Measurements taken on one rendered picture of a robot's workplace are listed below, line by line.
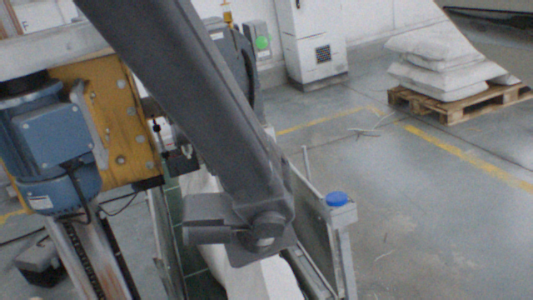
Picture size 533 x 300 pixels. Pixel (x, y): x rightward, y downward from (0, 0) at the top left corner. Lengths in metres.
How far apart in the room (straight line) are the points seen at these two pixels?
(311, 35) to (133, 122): 3.91
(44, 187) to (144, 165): 0.28
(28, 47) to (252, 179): 0.57
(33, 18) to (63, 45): 2.92
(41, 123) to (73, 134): 0.06
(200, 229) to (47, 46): 0.50
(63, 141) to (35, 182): 0.14
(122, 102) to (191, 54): 0.81
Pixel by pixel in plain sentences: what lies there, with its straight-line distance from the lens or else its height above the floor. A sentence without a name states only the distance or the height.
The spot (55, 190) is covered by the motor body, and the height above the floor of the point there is 1.15.
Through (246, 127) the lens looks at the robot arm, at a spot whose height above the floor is 1.35.
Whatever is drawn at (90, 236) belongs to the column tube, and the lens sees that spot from 1.31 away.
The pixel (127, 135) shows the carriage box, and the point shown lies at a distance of 1.13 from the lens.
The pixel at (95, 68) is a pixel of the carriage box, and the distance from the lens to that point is 1.10.
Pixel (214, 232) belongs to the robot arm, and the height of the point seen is 1.20.
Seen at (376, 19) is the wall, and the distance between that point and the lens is 5.93.
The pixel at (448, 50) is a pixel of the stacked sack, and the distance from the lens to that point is 3.56.
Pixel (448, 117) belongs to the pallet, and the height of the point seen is 0.07.
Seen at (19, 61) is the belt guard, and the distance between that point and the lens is 0.89.
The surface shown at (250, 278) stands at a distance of 1.00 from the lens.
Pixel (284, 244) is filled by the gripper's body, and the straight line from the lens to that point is 0.65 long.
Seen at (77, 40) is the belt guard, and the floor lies 1.39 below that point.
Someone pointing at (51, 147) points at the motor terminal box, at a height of 1.25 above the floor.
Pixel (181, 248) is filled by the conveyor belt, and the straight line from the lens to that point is 2.05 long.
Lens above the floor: 1.49
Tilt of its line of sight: 26 degrees down
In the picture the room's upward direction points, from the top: 12 degrees counter-clockwise
